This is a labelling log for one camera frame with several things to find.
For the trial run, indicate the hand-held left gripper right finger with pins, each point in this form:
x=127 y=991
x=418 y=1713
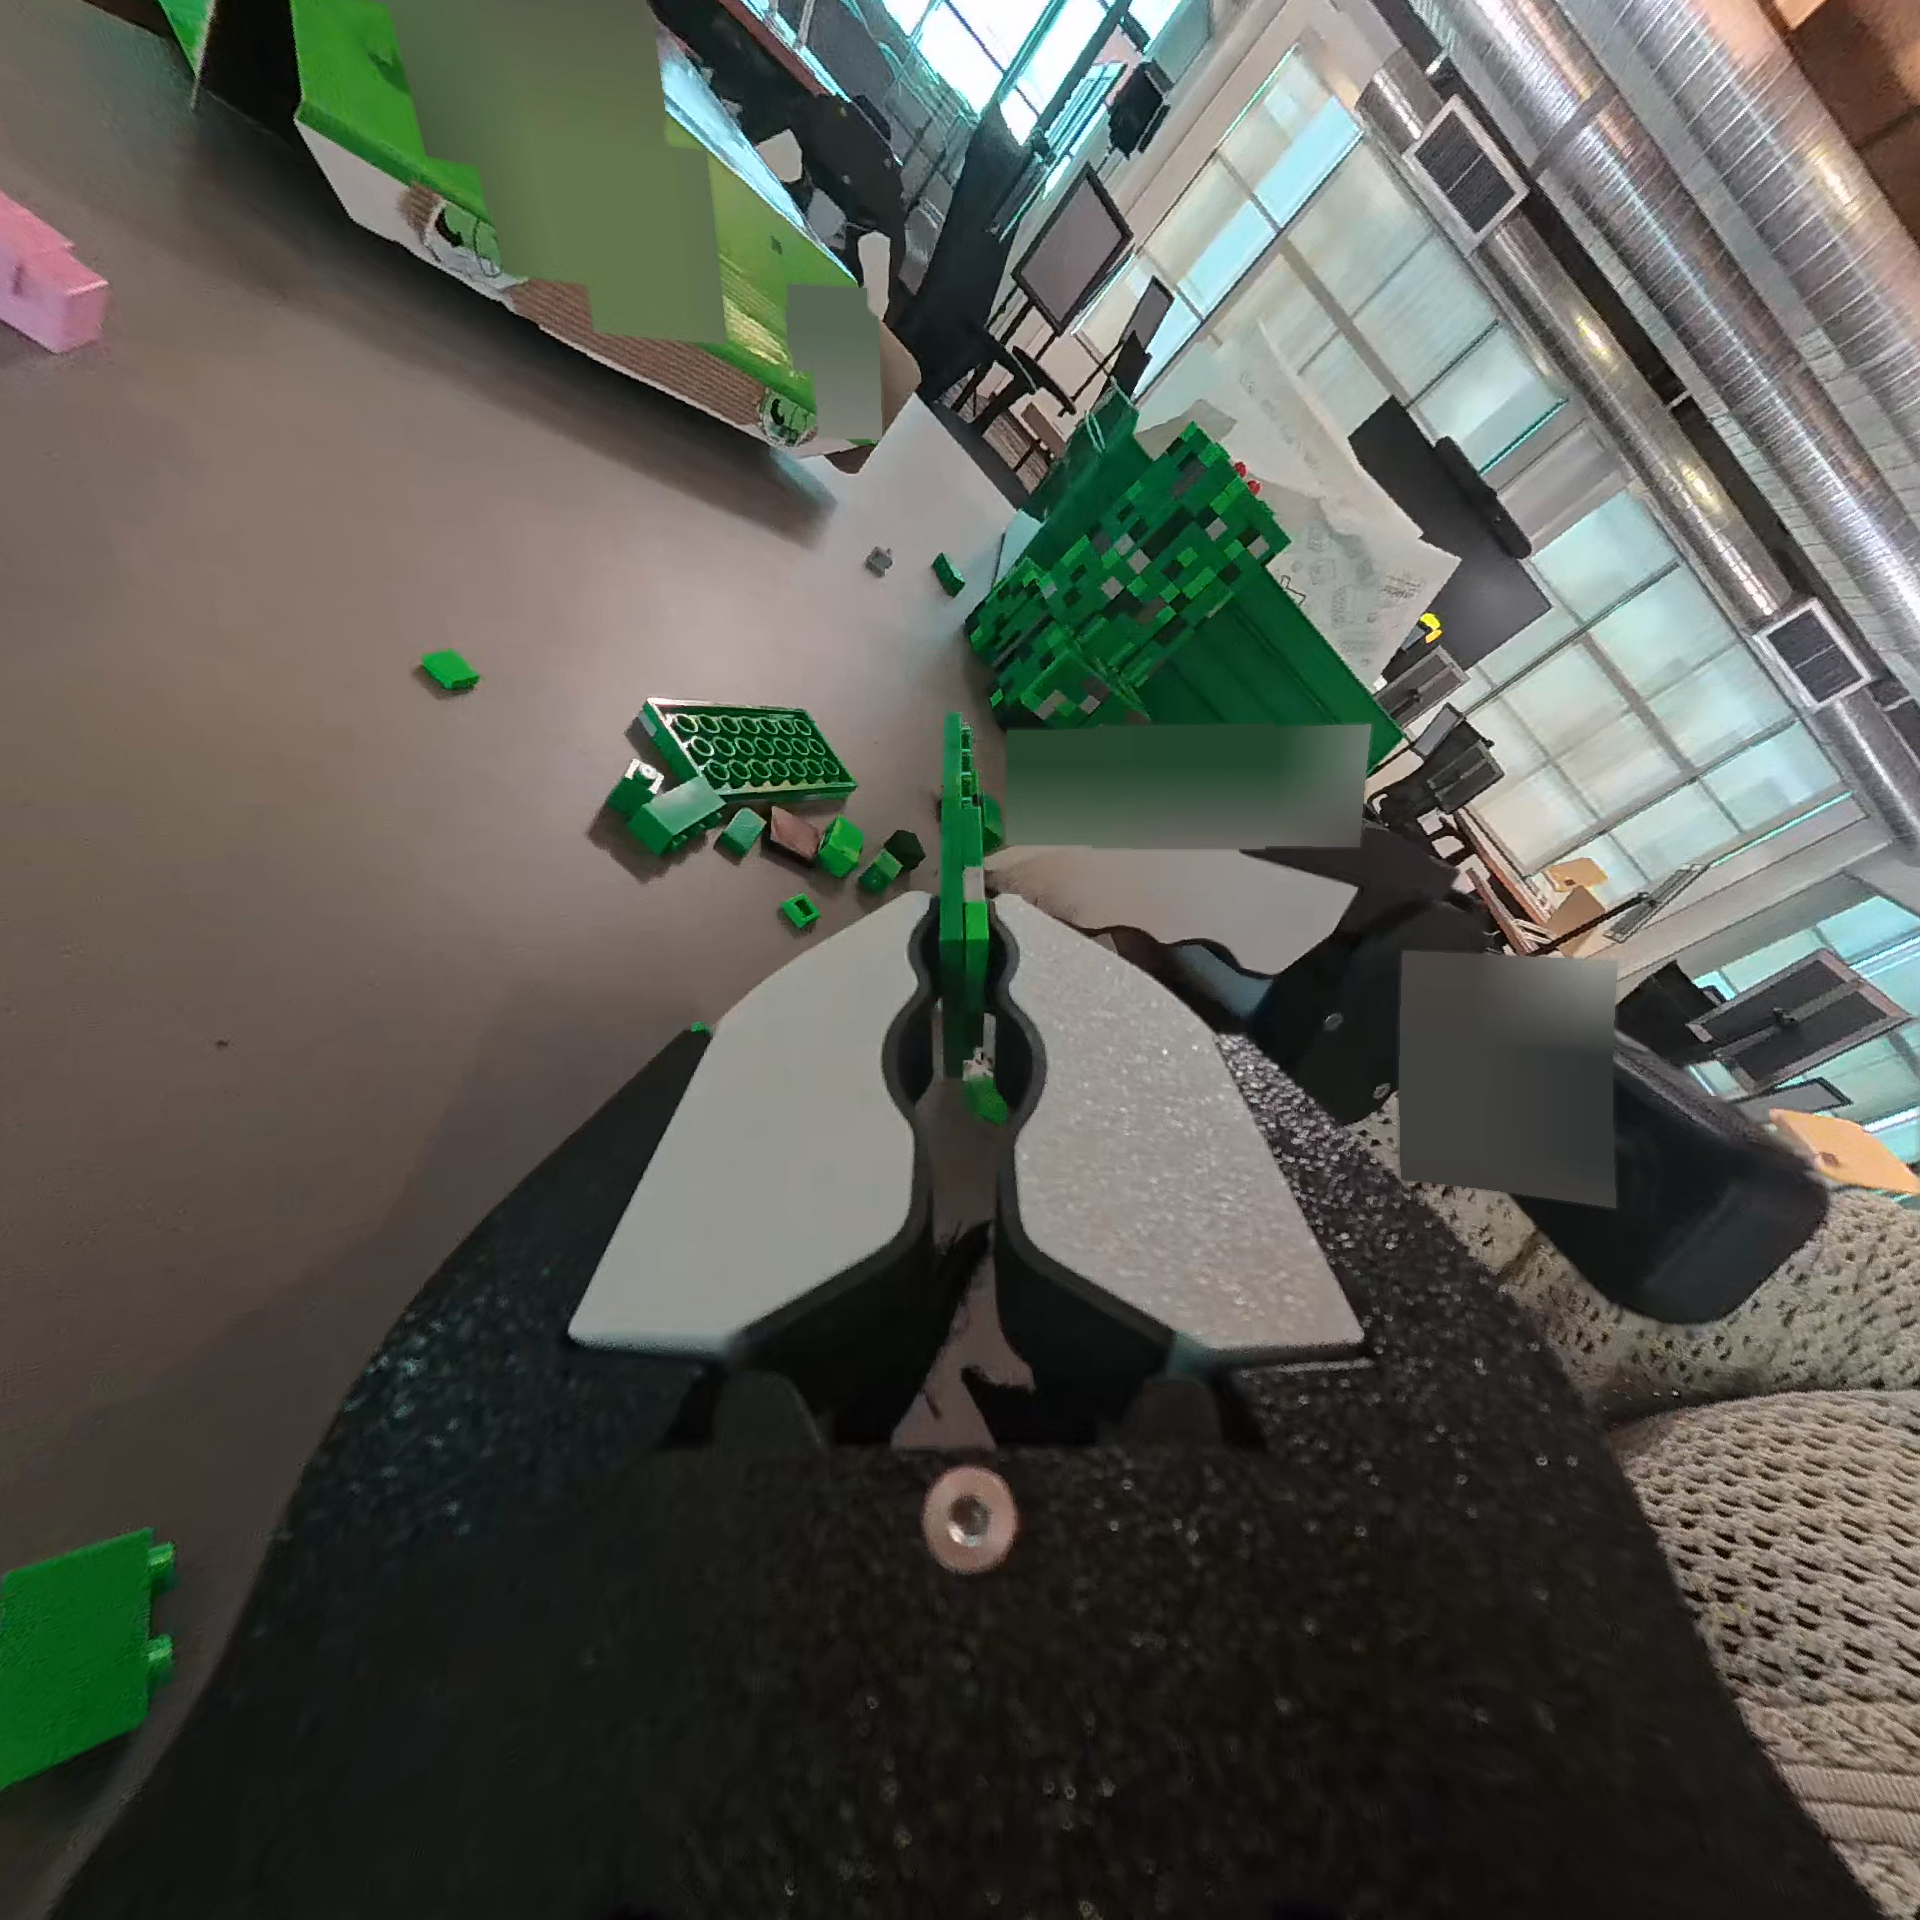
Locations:
x=1152 y=1185

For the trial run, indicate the dark brown lego tile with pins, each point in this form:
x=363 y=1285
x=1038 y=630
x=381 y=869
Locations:
x=794 y=834

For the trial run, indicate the pink lego pig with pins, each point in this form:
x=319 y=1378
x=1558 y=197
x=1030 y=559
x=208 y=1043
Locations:
x=52 y=278

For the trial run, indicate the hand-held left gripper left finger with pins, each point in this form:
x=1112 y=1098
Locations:
x=781 y=1170

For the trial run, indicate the green plastic bin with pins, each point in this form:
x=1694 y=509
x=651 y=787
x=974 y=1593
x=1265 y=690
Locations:
x=1274 y=659

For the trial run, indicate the large bare green lego plate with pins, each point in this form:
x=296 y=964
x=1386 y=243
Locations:
x=748 y=750

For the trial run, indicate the large black display panel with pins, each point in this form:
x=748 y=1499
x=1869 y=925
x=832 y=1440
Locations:
x=1440 y=509

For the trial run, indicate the green lego wall panel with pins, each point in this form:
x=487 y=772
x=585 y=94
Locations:
x=75 y=1651

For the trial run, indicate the small green lego pieces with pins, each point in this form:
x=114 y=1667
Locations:
x=668 y=818

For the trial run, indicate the green tiled lego plate assembly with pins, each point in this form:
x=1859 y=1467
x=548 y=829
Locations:
x=961 y=962

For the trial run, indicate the white drawing sheet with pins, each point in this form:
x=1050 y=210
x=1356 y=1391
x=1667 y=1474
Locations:
x=1348 y=555

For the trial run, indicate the silver ventilation duct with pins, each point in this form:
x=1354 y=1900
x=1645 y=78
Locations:
x=1679 y=192

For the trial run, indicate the person's right forearm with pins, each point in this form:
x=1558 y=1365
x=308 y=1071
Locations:
x=1859 y=1305

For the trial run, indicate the person's cream knit sweater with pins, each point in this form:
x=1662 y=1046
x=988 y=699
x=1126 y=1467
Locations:
x=1799 y=1651

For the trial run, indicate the green lego box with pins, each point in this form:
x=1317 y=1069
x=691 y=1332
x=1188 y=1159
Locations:
x=353 y=105

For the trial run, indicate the built green creeper lego model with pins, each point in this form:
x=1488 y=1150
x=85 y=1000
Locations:
x=1124 y=584

